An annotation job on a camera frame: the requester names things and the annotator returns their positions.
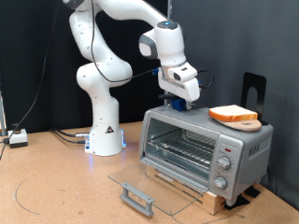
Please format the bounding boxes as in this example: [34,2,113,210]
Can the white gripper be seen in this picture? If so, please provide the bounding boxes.
[157,62,201,110]

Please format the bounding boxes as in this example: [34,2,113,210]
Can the blue spatula grip block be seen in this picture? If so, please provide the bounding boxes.
[170,97,189,112]

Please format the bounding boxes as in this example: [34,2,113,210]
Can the white bread slice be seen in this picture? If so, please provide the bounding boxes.
[207,105,260,123]

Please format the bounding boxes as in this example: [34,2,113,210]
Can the silver oven knob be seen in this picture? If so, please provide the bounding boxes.
[212,175,229,190]
[217,155,233,171]

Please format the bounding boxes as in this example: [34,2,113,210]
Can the silver toaster oven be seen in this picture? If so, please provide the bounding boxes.
[138,104,275,207]

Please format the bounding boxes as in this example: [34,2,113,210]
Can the round wooden cutting board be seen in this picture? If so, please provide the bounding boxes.
[214,118,263,133]

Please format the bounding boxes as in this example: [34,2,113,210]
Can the black metal bookend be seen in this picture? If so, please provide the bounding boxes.
[240,72,269,126]

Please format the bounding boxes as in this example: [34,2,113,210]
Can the tall metal pole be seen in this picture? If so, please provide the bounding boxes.
[164,0,174,105]

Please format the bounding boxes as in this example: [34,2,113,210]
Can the slatted wooden block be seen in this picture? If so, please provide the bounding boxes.
[145,164,227,217]

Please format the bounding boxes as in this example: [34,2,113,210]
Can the black foam pad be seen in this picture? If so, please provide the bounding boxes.
[244,185,262,199]
[223,194,251,211]

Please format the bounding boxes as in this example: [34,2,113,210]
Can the black backdrop curtain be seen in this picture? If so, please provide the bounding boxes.
[0,0,171,135]

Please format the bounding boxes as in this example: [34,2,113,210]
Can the white emergency stop box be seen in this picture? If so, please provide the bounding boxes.
[7,122,29,148]

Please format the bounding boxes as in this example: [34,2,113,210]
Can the wire oven rack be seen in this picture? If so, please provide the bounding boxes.
[146,129,217,169]

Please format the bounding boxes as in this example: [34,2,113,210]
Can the black cable with silver connector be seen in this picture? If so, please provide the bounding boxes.
[50,127,92,138]

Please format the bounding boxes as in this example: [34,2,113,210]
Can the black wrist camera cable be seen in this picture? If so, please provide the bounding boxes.
[90,0,215,91]

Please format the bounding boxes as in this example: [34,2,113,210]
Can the black base cable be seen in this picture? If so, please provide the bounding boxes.
[54,130,87,145]

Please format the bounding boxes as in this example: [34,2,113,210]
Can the long black hanging cable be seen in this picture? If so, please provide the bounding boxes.
[0,3,62,161]

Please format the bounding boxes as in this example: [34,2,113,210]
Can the short metal frame post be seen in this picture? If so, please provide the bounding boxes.
[0,90,7,137]

